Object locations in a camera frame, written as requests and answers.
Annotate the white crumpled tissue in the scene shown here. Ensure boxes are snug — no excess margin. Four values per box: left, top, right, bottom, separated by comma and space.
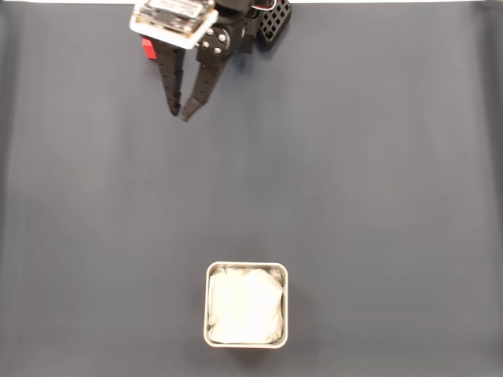
207, 266, 285, 345

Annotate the white wrist camera board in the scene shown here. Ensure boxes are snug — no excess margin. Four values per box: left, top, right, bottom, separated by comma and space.
129, 0, 220, 51

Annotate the red cube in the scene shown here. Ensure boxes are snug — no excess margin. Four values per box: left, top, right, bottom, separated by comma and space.
141, 38, 158, 61

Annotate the dark blue table mat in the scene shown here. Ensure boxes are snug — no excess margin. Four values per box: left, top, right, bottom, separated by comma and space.
0, 2, 503, 377

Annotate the white square box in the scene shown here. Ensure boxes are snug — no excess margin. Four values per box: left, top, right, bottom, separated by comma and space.
203, 261, 289, 349

